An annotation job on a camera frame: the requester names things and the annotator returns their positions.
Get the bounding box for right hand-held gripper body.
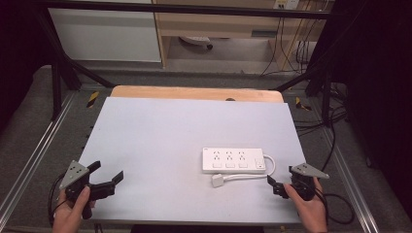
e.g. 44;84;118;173
273;162;330;202

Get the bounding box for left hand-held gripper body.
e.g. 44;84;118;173
58;159;117;220

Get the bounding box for white power strip cable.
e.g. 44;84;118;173
221;153;277;183

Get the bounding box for white plug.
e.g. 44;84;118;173
211;173;225;189

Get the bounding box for person's right hand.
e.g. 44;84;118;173
283;177;328;233

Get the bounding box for person's left hand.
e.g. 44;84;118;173
51;185;97;233

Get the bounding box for wooden board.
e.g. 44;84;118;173
109;84;285;104

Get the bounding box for black curtain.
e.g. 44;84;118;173
0;0;62;130
307;0;412;221

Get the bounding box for white cabinet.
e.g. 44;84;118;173
48;7;162;63

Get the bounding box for white floor power strip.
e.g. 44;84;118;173
179;35;215;50

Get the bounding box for wooden desk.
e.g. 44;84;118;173
151;0;326;70

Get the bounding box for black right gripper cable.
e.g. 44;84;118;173
315;181;356;226

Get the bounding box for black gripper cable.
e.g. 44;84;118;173
47;172;71;228
315;181;356;226

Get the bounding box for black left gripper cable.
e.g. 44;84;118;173
47;172;71;228

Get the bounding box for aluminium rail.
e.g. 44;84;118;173
319;127;381;233
0;91;79;222

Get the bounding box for black floor cables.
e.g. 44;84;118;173
292;82;349;173

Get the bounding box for hanging black cables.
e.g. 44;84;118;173
259;13;320;78

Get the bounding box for white wall socket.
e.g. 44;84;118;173
273;0;301;11

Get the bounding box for black metal frame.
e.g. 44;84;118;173
30;0;338;122

